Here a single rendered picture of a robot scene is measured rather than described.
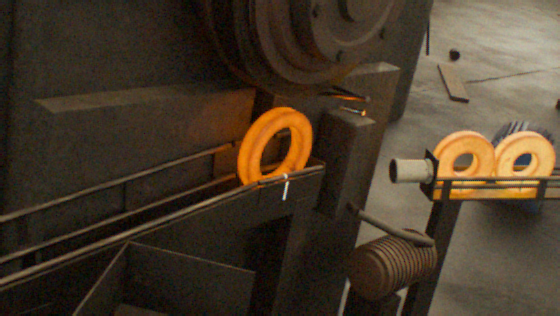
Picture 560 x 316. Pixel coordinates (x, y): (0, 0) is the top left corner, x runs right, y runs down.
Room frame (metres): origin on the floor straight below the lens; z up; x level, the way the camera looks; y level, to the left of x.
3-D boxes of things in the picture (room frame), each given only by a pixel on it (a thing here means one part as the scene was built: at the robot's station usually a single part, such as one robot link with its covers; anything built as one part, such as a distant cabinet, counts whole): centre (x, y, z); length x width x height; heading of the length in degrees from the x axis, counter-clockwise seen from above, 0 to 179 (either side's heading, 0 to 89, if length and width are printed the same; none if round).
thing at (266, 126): (1.45, 0.01, 0.75); 0.18 x 0.03 x 0.18; 140
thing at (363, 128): (1.64, -0.13, 0.68); 0.11 x 0.08 x 0.24; 51
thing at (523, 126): (3.45, -1.09, 0.17); 0.57 x 0.31 x 0.34; 161
